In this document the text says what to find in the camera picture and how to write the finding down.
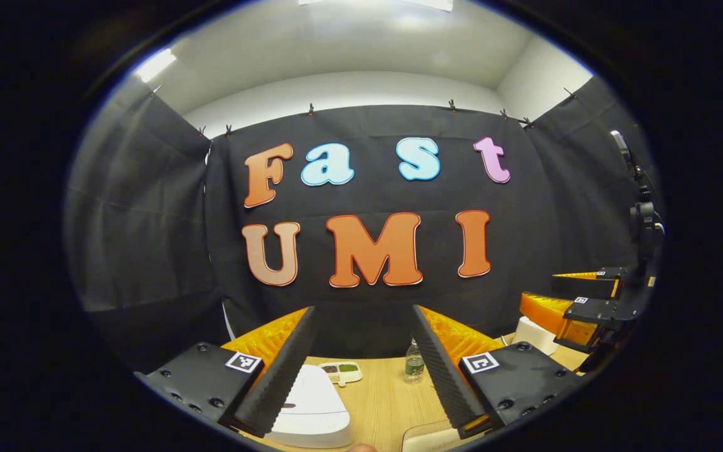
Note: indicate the ceiling light panel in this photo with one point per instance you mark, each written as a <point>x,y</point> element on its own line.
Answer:
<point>424,4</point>
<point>155,64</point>

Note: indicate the white toaster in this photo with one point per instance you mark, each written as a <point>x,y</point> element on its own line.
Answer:
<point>534,336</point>

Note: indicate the clear plastic water bottle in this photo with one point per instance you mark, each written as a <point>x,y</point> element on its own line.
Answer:
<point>414,364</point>

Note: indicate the row of black cloth clips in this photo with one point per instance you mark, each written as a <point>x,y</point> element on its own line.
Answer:
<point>452,105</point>

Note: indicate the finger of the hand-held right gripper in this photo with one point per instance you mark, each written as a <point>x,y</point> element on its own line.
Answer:
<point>600,312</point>
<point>587,287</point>

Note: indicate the clear plastic rice container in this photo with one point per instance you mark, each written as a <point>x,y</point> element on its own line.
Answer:
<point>415,436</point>

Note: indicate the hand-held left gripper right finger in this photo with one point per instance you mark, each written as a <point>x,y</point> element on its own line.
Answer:
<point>446,380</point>

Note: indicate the white rice cooker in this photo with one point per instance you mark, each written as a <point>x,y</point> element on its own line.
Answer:
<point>314,408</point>

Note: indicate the white divided grain dish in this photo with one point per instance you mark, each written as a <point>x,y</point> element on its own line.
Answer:
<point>342,370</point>

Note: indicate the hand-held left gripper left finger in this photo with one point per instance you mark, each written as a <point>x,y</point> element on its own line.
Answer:
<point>280,380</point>

